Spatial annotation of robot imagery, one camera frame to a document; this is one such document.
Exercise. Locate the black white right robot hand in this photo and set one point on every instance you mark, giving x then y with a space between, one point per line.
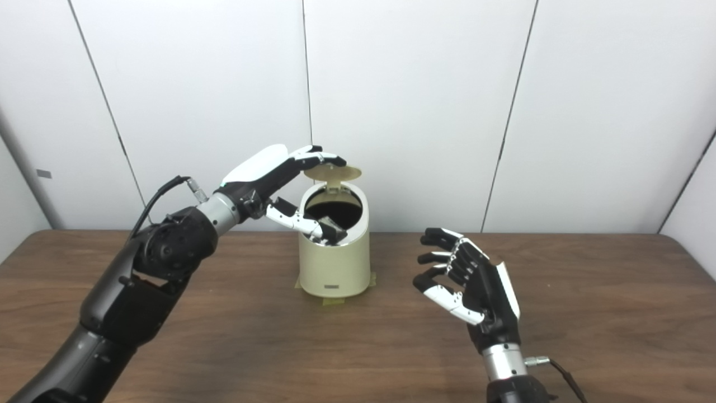
489 291

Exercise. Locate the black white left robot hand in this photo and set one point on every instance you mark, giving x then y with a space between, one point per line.
263 173

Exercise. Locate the cream round bin lid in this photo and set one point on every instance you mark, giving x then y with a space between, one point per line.
335 174

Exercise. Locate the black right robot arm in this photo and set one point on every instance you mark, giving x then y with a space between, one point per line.
506 369

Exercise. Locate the cream-colored cylindrical bin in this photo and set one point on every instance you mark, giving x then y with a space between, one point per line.
335 266

